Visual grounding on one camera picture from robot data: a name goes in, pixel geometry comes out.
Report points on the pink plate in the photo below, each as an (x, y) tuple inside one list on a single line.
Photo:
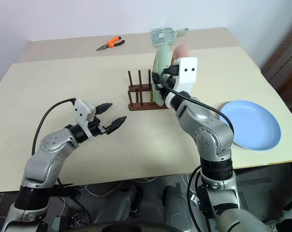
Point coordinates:
[(181, 51)]

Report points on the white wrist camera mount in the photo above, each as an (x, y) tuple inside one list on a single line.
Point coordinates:
[(80, 111), (188, 77)]

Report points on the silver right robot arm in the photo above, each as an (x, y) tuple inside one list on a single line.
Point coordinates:
[(204, 118)]

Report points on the dark round robot waist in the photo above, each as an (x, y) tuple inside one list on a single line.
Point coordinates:
[(136, 226)]

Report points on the dark rounded robot leg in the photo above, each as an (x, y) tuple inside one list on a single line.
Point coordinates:
[(176, 207), (121, 205)]

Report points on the green plate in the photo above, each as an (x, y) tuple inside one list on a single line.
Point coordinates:
[(160, 60)]

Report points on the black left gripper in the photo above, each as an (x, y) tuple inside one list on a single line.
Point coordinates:
[(97, 128)]

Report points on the brown slatted furniture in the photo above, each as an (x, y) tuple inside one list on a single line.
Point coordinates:
[(281, 48)]

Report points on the blue plate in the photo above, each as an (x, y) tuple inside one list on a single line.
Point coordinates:
[(251, 125)]

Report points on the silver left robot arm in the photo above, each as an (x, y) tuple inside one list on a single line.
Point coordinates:
[(49, 142)]

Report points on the brown wooden dish rack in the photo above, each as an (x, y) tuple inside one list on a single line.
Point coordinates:
[(139, 95)]

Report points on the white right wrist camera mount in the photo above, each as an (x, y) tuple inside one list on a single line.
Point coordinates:
[(188, 77)]

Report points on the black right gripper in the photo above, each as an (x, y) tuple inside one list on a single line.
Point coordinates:
[(170, 72)]

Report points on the clear glass jar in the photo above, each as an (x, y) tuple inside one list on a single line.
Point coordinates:
[(161, 36)]

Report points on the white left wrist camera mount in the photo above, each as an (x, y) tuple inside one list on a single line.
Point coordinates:
[(80, 111)]

